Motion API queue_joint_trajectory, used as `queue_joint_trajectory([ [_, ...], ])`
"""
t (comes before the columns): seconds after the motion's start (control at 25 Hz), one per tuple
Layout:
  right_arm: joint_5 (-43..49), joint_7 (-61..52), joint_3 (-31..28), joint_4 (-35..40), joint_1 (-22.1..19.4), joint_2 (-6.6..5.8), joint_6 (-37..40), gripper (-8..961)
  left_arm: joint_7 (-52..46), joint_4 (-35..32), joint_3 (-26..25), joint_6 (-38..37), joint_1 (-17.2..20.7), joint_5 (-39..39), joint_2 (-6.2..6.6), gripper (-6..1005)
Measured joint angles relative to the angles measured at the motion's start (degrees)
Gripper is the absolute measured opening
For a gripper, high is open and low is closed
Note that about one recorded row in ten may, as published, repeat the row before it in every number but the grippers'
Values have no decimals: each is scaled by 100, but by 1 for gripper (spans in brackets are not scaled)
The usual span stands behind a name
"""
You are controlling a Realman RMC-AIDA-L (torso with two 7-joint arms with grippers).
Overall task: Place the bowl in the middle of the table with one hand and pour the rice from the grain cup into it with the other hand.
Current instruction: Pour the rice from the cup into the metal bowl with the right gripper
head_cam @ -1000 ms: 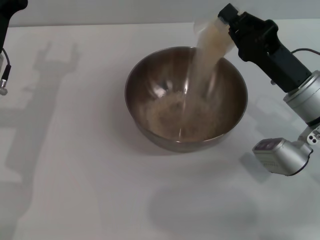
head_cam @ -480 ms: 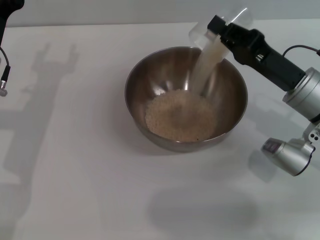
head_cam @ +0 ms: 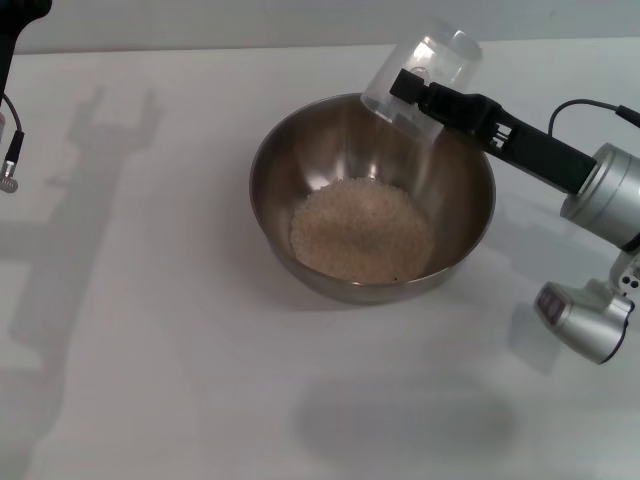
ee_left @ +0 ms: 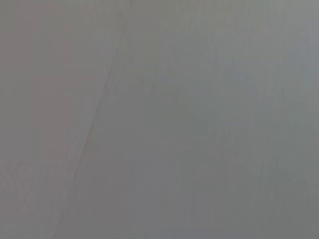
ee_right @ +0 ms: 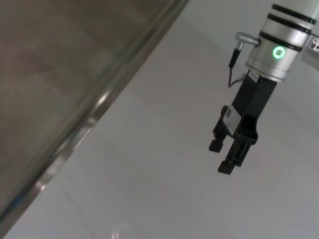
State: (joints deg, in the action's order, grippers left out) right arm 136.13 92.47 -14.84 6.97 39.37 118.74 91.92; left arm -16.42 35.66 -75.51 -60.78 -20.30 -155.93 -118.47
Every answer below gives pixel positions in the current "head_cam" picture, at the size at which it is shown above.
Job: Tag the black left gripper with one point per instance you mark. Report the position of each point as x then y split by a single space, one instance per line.
15 20

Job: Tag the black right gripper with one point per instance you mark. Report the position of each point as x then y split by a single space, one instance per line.
545 155

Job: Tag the clear plastic cup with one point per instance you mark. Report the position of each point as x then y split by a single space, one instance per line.
445 55

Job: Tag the stainless steel bowl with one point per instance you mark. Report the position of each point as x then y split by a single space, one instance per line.
310 150

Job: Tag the pile of white rice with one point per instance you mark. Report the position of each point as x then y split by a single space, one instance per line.
360 235

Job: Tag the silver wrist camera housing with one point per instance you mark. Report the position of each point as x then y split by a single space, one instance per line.
585 325

